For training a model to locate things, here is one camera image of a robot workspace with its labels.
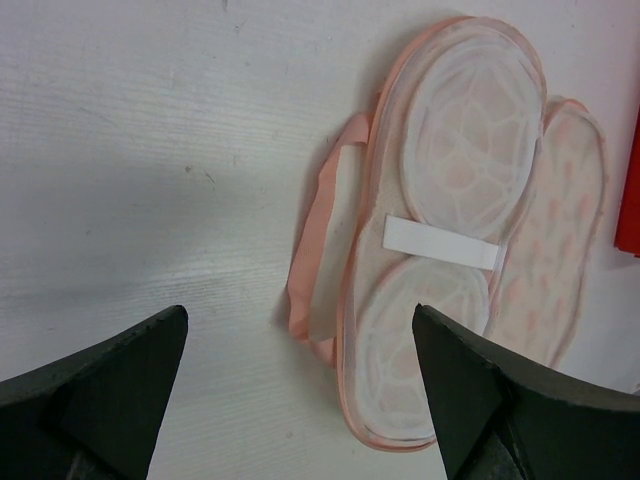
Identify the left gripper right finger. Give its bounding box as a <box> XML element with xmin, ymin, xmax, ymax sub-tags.
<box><xmin>412</xmin><ymin>305</ymin><xmax>639</xmax><ymax>479</ymax></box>

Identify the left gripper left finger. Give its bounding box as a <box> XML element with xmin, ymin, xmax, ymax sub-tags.
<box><xmin>1</xmin><ymin>305</ymin><xmax>188</xmax><ymax>479</ymax></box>

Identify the floral mesh laundry bag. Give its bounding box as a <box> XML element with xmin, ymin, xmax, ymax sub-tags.
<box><xmin>287</xmin><ymin>16</ymin><xmax>608</xmax><ymax>452</ymax></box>

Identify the red plastic tray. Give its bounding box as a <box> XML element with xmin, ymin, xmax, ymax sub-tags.
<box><xmin>614</xmin><ymin>116</ymin><xmax>640</xmax><ymax>258</ymax></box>

